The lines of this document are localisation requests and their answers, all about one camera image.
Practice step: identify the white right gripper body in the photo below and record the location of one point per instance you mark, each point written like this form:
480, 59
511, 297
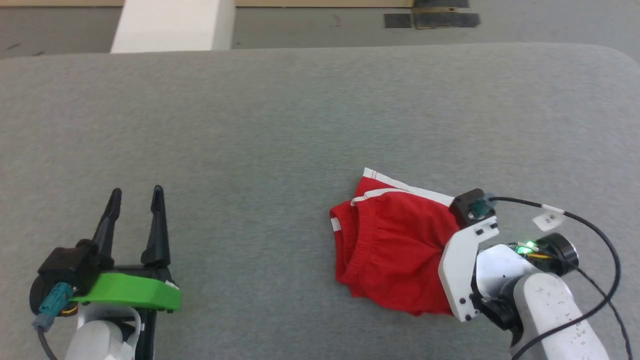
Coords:
462, 270

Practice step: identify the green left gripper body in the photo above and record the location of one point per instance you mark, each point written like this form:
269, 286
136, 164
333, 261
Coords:
130, 292

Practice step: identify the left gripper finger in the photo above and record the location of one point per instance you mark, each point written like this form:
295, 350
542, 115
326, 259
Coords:
107, 225
157, 230

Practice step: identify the red shorts with white stripes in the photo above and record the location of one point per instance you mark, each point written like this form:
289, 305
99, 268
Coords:
395, 240

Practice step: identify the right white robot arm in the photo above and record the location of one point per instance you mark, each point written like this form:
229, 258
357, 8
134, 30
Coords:
545, 300

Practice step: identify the white box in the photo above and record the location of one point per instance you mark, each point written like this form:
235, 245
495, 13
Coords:
165, 25

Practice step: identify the large black floor mat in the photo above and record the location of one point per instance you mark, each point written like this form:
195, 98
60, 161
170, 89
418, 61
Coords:
445, 19

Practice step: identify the small black floor mat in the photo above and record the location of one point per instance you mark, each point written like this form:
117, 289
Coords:
398, 20

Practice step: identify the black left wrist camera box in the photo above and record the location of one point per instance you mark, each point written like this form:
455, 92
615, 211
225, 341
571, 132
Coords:
67, 265

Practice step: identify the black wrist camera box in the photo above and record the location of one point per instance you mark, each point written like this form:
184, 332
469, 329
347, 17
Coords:
465, 205
67, 265

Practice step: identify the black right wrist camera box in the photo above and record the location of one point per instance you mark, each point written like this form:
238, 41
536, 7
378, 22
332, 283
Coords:
465, 205

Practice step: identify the teal right camera plug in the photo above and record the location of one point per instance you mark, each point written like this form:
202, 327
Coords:
482, 206

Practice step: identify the teal camera plug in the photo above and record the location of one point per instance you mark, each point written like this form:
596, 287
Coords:
54, 306
482, 206

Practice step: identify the teal left camera plug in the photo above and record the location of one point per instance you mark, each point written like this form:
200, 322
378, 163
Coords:
54, 306

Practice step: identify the wooden frame lemon print screen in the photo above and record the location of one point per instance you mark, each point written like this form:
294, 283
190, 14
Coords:
320, 3

